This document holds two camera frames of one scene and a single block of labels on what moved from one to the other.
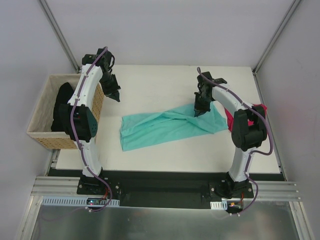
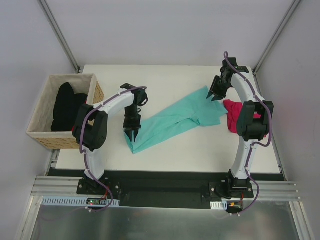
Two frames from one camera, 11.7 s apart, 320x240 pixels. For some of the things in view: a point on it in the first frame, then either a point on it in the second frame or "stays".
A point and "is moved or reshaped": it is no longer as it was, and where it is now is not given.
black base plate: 163,189 stays
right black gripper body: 200,106 to 218,91
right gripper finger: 198,113 to 215,98
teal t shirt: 138,130 is moved or reshaped
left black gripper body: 112,89 to 131,126
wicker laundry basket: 40,126 stays
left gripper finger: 115,96 to 136,131
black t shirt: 63,95 stays
